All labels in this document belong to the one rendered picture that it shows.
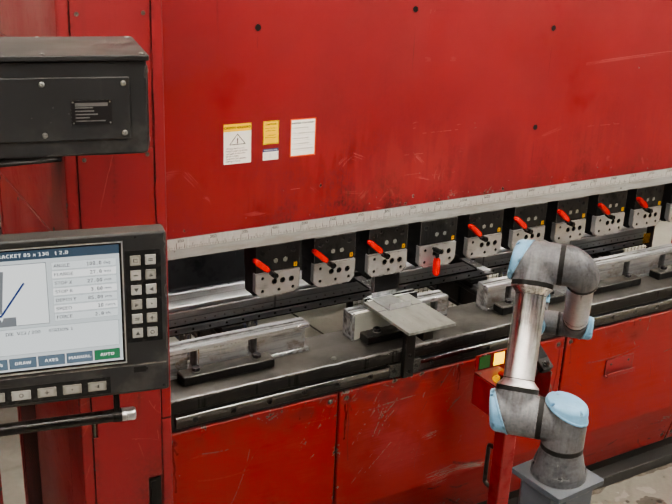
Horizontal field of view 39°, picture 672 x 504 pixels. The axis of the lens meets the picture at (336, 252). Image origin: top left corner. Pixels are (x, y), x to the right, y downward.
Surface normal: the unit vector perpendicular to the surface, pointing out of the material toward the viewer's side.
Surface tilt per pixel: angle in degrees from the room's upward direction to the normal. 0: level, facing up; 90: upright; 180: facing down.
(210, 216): 90
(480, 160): 90
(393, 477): 90
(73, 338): 90
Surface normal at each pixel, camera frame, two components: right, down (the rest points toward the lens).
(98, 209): 0.51, 0.32
